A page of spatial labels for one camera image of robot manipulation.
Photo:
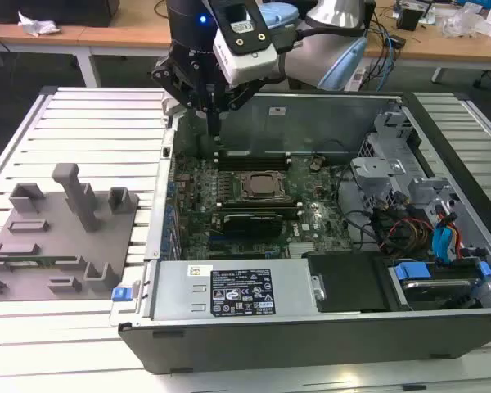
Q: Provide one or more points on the black RAM slot bank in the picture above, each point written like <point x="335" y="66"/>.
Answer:
<point x="253" y="165"/>
<point x="253" y="203"/>

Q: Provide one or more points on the wide black equipment case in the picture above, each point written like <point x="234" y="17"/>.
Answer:
<point x="65" y="12"/>

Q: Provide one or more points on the clear plastic bags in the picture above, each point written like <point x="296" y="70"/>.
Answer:
<point x="462" y="20"/>

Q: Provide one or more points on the green motherboard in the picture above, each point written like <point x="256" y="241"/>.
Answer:
<point x="323" y="204"/>

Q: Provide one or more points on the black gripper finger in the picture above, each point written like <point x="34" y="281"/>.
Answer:
<point x="176" y="82"/>
<point x="237" y="96"/>

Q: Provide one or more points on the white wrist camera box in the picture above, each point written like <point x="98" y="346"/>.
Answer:
<point x="249" y="61"/>

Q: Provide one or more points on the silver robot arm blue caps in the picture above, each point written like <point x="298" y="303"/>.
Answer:
<point x="335" y="12"/>

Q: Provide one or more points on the wooden desk white frame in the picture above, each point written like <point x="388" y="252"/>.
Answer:
<point x="454" y="47"/>
<point x="106" y="37"/>

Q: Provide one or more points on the silver chipset heatsink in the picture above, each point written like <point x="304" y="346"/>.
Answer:
<point x="303" y="249"/>

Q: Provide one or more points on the grey metal drive cage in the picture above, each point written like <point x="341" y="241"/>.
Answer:
<point x="376" y="168"/>

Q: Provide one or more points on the black open PC case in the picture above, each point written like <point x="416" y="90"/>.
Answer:
<point x="270" y="348"/>

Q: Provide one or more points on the small white sticker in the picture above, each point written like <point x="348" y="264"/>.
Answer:
<point x="277" y="110"/>

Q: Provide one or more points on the black graphics card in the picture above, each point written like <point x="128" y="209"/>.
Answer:
<point x="253" y="225"/>

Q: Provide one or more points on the grey parts rack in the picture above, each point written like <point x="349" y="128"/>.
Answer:
<point x="65" y="245"/>

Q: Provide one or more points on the tall black desktop box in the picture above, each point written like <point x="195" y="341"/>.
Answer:
<point x="370" y="14"/>

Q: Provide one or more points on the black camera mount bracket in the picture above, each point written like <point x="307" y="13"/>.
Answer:
<point x="249" y="43"/>

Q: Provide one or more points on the grey power supply with label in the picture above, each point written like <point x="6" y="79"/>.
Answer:
<point x="180" y="294"/>

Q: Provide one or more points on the black plastic shroud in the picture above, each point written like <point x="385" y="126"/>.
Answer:
<point x="348" y="282"/>

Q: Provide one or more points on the silver coin battery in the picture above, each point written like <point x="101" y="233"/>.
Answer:
<point x="315" y="165"/>

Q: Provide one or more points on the blue case latch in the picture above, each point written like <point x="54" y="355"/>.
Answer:
<point x="120" y="295"/>

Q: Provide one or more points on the small black box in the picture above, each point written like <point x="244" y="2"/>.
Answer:
<point x="409" y="19"/>

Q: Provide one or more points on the white power strip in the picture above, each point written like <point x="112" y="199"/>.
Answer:
<point x="357" y="78"/>

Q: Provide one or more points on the silver CPU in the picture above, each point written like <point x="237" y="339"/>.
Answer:
<point x="266" y="184"/>

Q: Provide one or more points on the crumpled white paper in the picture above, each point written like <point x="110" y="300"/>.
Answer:
<point x="37" y="24"/>

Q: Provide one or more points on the hard disk in blue carrier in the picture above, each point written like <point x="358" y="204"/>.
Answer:
<point x="433" y="286"/>

